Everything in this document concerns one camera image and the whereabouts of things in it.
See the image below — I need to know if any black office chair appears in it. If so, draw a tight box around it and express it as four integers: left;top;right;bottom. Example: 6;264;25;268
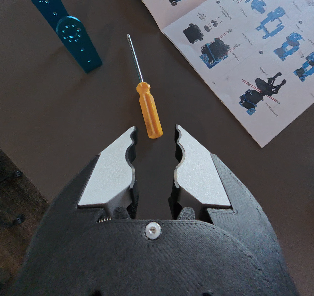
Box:
0;169;26;229

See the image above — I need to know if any printed instruction booklet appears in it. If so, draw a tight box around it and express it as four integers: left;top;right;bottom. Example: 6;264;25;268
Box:
125;0;314;148

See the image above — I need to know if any orange-handled screwdriver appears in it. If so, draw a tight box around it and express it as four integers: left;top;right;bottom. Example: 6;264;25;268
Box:
126;34;163;139

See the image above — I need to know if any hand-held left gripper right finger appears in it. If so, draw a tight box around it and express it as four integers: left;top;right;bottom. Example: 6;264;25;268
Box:
169;124;232;219

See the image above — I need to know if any long blue U bracket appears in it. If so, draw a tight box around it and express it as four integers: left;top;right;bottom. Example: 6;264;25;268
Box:
24;0;103;74

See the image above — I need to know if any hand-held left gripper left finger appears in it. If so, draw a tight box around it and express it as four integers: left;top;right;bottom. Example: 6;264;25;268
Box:
77;126;139;219

